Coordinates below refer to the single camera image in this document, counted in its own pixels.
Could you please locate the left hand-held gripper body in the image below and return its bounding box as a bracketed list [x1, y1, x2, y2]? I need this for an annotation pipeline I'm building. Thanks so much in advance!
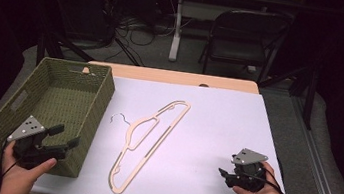
[2, 112, 72, 176]

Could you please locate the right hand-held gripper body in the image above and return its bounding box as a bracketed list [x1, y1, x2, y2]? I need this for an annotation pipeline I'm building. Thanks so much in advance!
[223, 146, 271, 194]

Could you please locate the green woven basket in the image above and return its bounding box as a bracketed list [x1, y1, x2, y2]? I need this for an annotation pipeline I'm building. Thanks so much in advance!
[0, 50, 120, 183]

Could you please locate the beige plastic hanger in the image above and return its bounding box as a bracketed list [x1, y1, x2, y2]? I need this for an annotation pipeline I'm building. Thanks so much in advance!
[100, 90, 193, 194]

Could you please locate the person's left hand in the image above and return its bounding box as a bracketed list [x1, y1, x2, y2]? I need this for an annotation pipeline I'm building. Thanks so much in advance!
[0, 140, 60, 194]

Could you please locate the white table sheet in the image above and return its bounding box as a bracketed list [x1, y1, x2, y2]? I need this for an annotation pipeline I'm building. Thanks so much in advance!
[30, 65, 307, 194]

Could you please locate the black metal stand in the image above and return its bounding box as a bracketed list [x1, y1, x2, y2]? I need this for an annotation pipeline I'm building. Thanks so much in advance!
[33, 29, 99, 75]
[252, 53, 322, 132]

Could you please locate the wooden table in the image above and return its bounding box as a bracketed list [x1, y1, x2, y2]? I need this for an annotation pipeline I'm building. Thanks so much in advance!
[86, 59, 262, 96]

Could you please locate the black folding chair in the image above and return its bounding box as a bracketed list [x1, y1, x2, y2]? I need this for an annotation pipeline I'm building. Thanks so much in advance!
[195, 3, 295, 88]

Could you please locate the white desk leg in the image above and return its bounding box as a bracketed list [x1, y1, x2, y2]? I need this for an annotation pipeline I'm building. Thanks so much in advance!
[167, 0, 188, 63]

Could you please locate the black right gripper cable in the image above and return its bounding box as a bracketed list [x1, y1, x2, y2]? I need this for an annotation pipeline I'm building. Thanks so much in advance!
[247, 173, 293, 194]

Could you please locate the aluminium rail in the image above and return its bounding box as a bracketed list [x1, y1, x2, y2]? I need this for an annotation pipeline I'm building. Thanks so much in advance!
[277, 95, 344, 194]

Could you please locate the tangle of floor cables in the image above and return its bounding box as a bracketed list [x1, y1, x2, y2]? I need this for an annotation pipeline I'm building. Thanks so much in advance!
[90, 0, 181, 72]

